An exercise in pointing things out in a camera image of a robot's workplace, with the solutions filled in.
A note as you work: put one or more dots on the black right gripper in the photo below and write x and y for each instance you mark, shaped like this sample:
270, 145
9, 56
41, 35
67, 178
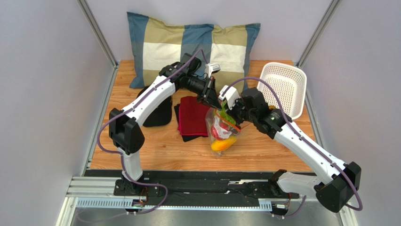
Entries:
236, 110

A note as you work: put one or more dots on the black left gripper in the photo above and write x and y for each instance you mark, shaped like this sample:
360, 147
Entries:
209, 96

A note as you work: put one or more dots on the green grape bunch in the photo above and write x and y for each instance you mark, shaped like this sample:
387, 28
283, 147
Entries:
227, 117

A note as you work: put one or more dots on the red apple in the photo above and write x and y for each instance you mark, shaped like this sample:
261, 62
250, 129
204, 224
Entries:
220, 133

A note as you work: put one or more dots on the clear zip bag orange zipper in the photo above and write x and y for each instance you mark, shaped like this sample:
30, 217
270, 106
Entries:
213, 118

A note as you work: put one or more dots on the orange yellow mango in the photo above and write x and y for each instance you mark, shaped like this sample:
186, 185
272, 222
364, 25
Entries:
222, 145

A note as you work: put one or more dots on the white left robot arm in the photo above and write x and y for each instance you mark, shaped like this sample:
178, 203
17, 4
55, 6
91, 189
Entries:
125, 124

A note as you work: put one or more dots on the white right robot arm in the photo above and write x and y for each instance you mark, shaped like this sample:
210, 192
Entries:
335, 181

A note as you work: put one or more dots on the dark red folded cloth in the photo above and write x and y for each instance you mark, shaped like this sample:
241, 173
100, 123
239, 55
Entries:
191, 115

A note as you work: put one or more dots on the black folded cloth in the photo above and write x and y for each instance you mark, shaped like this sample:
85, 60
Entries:
185, 138

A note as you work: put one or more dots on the black cap with letter R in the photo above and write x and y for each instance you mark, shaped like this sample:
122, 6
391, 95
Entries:
161, 116

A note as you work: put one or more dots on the white perforated plastic basket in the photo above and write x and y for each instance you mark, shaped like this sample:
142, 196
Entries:
289, 83

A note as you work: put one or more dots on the blue beige checkered pillow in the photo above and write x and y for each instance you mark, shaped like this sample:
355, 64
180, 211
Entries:
155, 45

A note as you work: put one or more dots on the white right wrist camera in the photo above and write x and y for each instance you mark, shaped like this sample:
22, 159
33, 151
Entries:
228, 94

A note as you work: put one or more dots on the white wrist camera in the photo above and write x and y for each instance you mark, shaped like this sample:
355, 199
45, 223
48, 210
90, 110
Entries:
228, 94
210, 69

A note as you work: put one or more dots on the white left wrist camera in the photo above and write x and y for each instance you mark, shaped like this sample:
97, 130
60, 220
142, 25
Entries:
210, 69

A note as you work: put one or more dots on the right aluminium corner post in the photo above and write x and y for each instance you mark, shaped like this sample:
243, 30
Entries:
330, 11

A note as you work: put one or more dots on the aluminium corner post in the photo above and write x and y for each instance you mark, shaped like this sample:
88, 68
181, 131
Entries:
97, 32
330, 11

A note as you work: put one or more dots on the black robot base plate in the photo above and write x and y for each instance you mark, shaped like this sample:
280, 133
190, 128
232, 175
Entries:
203, 189

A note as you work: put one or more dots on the left aluminium corner post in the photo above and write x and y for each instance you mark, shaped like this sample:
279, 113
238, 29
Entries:
97, 32

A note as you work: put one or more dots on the aluminium frame rail base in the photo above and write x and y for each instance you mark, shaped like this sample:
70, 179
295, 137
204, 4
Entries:
89, 202

